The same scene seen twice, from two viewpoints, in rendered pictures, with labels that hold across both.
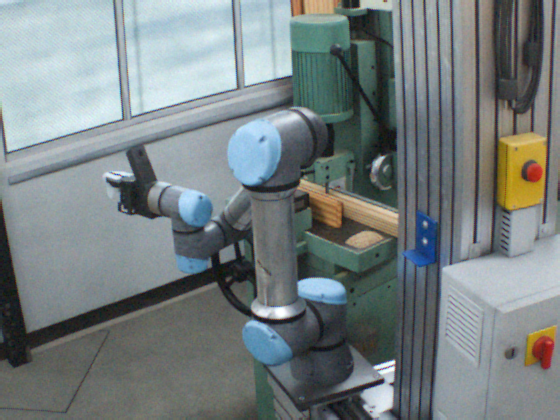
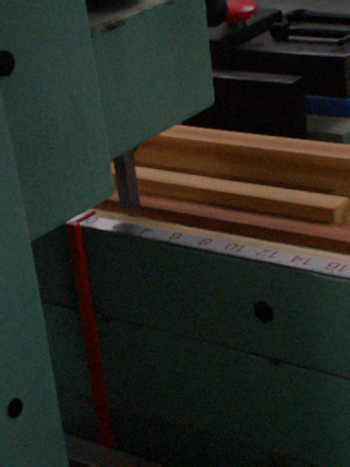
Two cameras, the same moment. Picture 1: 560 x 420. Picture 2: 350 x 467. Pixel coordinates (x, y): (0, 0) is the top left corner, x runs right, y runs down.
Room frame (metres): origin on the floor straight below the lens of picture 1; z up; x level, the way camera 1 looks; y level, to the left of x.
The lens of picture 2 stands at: (3.26, -0.27, 1.22)
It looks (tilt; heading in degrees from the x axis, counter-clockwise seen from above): 23 degrees down; 169
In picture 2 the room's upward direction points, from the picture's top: 7 degrees counter-clockwise
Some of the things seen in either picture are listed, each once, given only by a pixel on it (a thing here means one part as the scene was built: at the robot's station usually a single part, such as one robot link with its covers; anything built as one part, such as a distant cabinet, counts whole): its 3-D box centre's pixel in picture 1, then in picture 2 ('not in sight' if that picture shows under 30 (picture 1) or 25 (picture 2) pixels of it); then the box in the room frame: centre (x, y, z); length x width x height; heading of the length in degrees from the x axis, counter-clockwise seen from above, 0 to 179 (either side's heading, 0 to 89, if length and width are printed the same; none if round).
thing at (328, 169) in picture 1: (331, 167); (86, 89); (2.59, -0.18, 1.03); 0.14 x 0.07 x 0.09; 129
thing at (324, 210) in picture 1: (311, 205); (196, 184); (2.53, -0.11, 0.94); 0.24 x 0.02 x 0.07; 39
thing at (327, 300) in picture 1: (318, 310); not in sight; (1.79, -0.08, 0.98); 0.13 x 0.12 x 0.14; 137
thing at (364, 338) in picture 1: (355, 344); not in sight; (2.29, -0.21, 0.58); 0.12 x 0.08 x 0.08; 129
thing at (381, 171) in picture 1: (385, 170); not in sight; (2.57, -0.34, 1.02); 0.12 x 0.03 x 0.12; 129
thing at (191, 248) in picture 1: (195, 244); not in sight; (1.89, 0.19, 1.12); 0.11 x 0.08 x 0.11; 137
